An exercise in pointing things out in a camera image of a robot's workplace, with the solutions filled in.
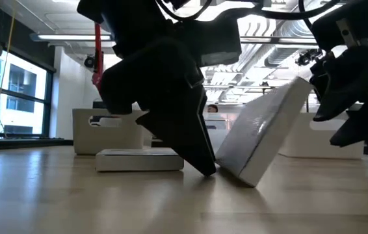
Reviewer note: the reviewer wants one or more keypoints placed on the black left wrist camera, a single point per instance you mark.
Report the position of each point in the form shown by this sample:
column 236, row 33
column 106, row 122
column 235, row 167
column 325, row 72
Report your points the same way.
column 219, row 39

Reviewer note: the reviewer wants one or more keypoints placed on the grey plastic bin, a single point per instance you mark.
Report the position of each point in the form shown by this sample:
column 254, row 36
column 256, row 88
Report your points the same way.
column 83, row 139

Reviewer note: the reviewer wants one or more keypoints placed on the red desk lamp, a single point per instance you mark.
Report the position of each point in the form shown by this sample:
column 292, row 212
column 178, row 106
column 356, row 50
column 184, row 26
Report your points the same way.
column 98, row 48

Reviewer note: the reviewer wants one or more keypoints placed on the white labelled cardboard box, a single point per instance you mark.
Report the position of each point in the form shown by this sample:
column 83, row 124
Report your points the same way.
column 138, row 162

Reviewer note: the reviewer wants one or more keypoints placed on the large window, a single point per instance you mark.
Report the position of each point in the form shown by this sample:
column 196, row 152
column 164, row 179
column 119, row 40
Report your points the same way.
column 21, row 81

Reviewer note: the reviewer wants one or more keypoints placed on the black overhead camera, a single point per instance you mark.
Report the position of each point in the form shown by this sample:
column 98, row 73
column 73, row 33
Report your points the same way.
column 306, row 58

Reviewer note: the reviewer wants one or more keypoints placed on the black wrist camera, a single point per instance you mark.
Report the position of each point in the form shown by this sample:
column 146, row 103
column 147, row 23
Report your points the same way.
column 327, row 29
column 219, row 39

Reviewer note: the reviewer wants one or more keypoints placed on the long ceiling light bar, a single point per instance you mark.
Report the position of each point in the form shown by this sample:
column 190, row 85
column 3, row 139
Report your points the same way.
column 73, row 37

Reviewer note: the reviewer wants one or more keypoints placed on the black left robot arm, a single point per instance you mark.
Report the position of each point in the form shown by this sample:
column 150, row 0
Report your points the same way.
column 132, row 26

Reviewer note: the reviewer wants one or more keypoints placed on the white plastic bin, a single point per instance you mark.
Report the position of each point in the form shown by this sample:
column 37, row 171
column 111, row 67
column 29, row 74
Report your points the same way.
column 301, row 146

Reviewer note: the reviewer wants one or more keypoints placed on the white card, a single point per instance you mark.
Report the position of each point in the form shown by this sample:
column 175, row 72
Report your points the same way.
column 262, row 136

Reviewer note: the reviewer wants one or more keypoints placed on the silver ventilation duct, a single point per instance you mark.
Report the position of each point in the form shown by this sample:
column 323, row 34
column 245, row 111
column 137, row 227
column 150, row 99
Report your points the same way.
column 281, row 55

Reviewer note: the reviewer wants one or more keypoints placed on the black metal table frame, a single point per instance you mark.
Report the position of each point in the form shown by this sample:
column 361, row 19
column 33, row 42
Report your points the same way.
column 24, row 144

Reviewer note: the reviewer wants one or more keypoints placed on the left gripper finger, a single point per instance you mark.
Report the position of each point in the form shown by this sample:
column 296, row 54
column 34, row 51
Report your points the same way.
column 184, row 130

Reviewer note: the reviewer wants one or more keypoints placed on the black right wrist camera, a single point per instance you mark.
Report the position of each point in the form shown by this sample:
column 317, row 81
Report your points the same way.
column 327, row 29

